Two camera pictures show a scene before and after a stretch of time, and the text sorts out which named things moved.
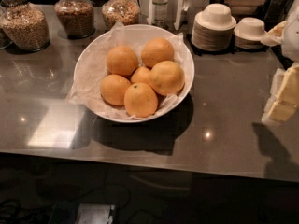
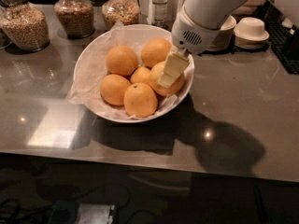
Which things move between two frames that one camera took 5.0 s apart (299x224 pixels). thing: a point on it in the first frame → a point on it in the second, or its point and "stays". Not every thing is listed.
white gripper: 291,37 → 191,36
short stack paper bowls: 249,33 stays
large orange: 167,77 stays
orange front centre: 140,100 stays
